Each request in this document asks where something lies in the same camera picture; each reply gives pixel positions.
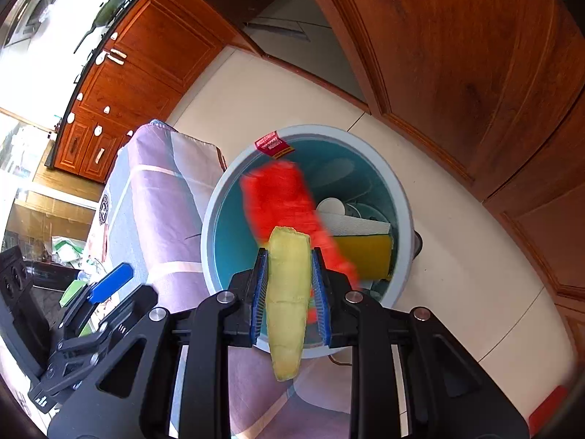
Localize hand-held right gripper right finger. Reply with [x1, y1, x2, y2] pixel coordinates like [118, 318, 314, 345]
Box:
[312, 249, 531, 439]

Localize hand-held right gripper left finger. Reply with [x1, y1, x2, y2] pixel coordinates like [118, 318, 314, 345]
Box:
[48, 248, 269, 439]

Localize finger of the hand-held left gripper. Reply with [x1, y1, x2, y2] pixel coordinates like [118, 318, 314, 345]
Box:
[57, 263, 158, 353]

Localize pale yellow fruit peel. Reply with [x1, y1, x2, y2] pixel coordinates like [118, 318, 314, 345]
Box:
[266, 225, 312, 381]

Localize green cardboard box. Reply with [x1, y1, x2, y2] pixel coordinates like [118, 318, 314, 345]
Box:
[59, 279, 92, 307]

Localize teal round trash bin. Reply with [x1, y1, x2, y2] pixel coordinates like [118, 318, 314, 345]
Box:
[201, 124, 416, 360]

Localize yellow green sponge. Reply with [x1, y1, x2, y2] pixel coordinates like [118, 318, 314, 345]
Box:
[333, 233, 394, 281]

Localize white embossed paper towel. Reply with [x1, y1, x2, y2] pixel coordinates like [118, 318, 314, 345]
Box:
[320, 213, 392, 239]

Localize red yellow snack bag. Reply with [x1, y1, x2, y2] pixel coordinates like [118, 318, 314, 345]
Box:
[240, 160, 362, 293]

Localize green white plastic bag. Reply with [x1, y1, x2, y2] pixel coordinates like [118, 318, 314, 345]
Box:
[51, 235, 99, 268]

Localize checked pastel tablecloth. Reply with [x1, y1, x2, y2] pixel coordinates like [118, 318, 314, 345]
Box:
[89, 119, 350, 439]

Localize red plastic object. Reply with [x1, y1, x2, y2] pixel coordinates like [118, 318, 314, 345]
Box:
[528, 385, 570, 428]

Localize wooden kitchen cabinets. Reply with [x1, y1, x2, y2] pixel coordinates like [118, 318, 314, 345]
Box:
[46, 0, 585, 376]

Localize green frying pan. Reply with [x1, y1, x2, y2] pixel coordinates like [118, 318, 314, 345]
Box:
[73, 0, 128, 53]

